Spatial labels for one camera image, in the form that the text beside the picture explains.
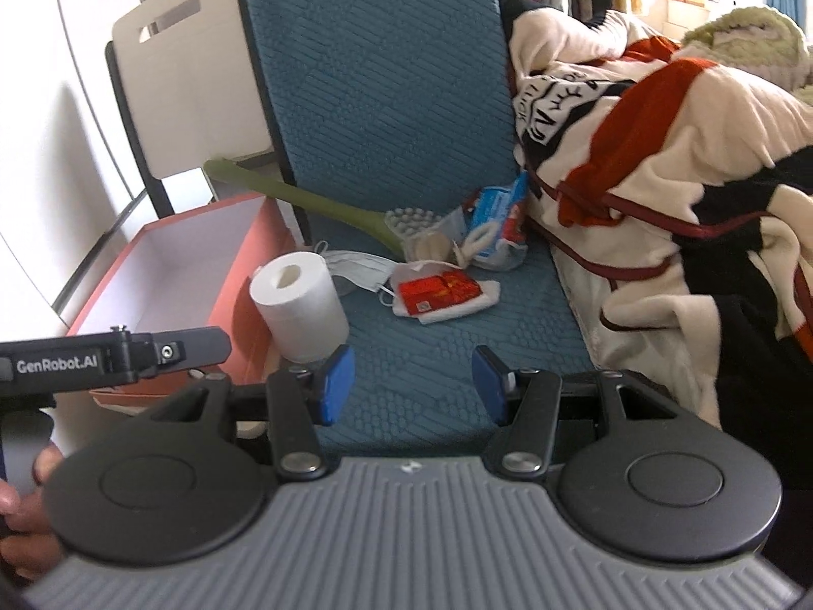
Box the red foil packet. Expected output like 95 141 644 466
398 270 487 317

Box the person's left hand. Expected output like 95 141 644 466
0 441 66 579

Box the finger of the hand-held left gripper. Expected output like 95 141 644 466
152 326 233 377

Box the red packet on white tissue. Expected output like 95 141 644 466
380 259 503 325

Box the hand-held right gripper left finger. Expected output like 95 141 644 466
130 343 357 480

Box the white red black printed blanket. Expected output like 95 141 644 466
508 9 813 446

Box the white cabinet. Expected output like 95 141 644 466
664 0 715 39

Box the white chair with black frame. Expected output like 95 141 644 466
105 0 299 220

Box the white toilet paper roll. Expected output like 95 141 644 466
249 251 350 364

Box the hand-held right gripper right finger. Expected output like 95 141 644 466
472 344 696 479

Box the pink cardboard box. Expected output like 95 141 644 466
67 194 299 408

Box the green fluffy blanket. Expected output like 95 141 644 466
682 6 810 93

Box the grey face mask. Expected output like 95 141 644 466
321 249 395 296

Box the blue tissue pack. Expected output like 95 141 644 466
466 171 531 261

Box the beige face mask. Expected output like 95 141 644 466
406 224 496 268

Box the green long-handled massage brush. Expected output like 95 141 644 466
203 159 446 263

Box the teal textured cushion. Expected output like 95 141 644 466
241 0 595 459

